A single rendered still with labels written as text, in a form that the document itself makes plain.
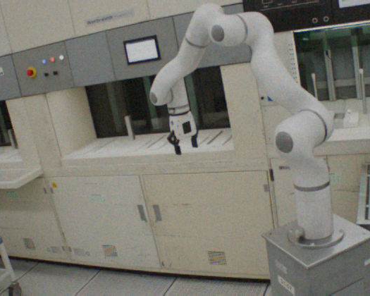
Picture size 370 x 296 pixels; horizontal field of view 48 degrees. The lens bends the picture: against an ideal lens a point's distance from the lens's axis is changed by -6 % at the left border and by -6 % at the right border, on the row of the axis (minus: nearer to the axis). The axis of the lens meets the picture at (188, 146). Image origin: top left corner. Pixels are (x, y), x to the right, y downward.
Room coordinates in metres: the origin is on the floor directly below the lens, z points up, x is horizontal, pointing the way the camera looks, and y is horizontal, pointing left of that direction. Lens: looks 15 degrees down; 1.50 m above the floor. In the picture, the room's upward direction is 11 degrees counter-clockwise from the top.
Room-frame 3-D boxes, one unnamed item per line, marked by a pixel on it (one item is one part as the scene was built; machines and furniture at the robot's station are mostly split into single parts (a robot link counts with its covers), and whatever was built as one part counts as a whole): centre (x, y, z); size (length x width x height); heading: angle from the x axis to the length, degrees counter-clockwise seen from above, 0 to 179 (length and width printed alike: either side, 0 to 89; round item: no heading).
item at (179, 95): (1.74, 0.01, 1.26); 0.09 x 0.08 x 0.13; 129
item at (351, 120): (2.16, -0.81, 0.89); 0.22 x 0.21 x 0.04; 154
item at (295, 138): (1.25, -0.34, 1.07); 0.19 x 0.12 x 0.24; 129
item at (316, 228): (1.27, -0.37, 0.85); 0.19 x 0.19 x 0.18
